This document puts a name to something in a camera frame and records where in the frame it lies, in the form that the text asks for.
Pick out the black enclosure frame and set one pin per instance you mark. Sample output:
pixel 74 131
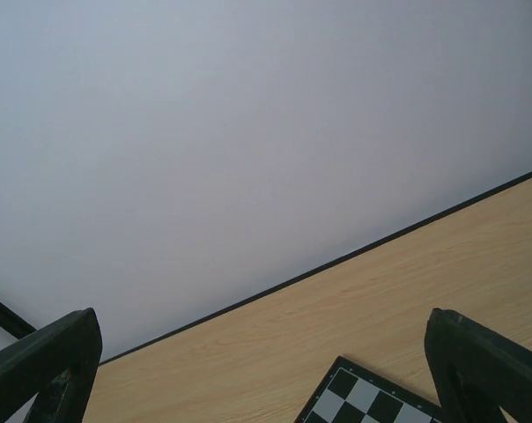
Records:
pixel 13 324

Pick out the black white chess board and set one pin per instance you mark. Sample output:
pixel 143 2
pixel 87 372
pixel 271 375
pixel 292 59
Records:
pixel 352 393

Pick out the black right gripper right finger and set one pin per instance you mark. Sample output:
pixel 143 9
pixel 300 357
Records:
pixel 479 375

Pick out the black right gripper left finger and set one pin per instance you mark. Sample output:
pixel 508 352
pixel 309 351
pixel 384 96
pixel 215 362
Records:
pixel 54 367

